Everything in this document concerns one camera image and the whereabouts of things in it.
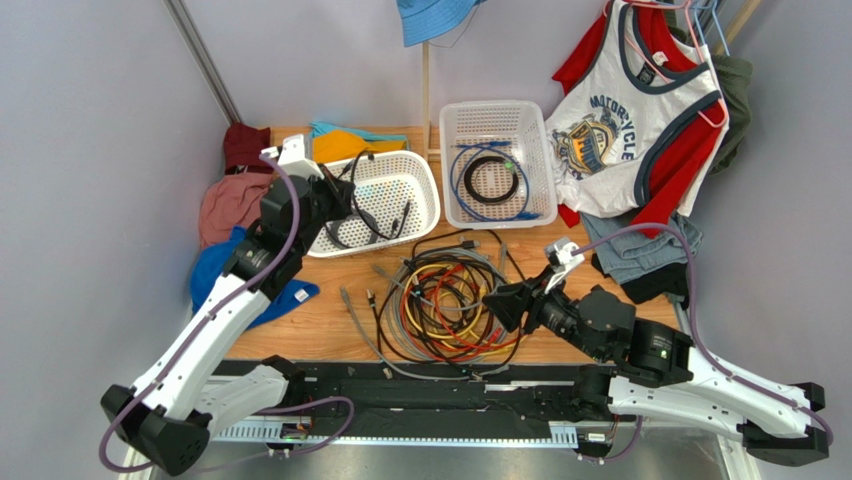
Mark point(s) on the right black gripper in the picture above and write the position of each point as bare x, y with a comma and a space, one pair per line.
521, 303

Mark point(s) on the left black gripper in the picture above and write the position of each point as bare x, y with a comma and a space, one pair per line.
339, 193

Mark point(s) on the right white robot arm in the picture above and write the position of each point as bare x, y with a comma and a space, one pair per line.
644, 368

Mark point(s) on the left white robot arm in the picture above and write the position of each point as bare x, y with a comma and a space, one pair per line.
166, 415

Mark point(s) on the orange cloth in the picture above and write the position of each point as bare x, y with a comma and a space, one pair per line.
340, 145

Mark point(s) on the white oval perforated basket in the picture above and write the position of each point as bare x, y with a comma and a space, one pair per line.
398, 202

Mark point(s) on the teal cloth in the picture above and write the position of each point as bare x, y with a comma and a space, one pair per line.
318, 129

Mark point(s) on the pink cloth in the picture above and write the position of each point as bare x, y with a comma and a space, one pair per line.
233, 201

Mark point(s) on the dark red cloth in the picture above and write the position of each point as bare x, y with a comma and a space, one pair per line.
242, 146

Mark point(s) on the denim jeans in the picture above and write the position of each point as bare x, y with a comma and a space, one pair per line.
642, 255

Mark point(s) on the blue cloth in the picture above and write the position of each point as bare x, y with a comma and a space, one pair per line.
209, 267

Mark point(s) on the black garment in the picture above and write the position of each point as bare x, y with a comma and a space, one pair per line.
659, 286

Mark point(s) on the white rectangular perforated basket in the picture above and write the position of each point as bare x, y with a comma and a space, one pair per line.
495, 165

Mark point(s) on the blue bucket hat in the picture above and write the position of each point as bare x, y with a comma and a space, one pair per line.
425, 20

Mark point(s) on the white motorcycle tank top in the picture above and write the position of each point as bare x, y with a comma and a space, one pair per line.
619, 133

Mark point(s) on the red shirt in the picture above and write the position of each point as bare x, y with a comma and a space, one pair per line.
679, 160

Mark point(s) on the olive green garment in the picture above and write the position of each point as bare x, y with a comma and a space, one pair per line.
734, 76

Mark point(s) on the pink clothes hanger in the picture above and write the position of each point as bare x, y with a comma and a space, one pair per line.
651, 83

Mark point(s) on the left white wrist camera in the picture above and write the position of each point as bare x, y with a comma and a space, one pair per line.
293, 156

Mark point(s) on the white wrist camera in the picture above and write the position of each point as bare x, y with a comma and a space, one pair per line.
563, 256
293, 156

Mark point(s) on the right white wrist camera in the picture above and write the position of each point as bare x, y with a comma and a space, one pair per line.
563, 256

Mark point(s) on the white slotted cable duct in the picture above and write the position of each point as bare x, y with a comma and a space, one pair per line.
557, 435

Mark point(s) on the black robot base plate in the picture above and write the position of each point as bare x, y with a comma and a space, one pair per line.
373, 399

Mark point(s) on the aluminium frame post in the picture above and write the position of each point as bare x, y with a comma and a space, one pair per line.
193, 38

